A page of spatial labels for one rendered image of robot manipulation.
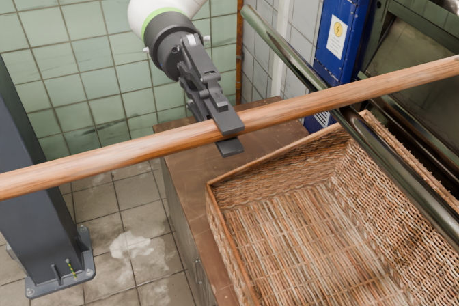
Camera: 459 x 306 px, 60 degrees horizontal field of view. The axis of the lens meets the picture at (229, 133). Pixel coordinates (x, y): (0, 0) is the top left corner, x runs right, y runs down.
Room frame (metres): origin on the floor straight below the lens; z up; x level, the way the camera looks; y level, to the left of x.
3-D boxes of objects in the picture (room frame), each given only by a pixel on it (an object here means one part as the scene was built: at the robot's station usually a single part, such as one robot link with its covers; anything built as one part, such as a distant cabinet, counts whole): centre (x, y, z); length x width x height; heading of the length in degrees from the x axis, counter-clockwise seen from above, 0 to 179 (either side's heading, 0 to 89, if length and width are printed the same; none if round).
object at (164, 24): (0.61, 0.09, 1.19); 0.12 x 0.06 x 0.09; 112
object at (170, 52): (0.54, 0.07, 1.19); 0.09 x 0.07 x 0.08; 22
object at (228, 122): (0.40, 0.01, 1.21); 0.07 x 0.03 x 0.01; 22
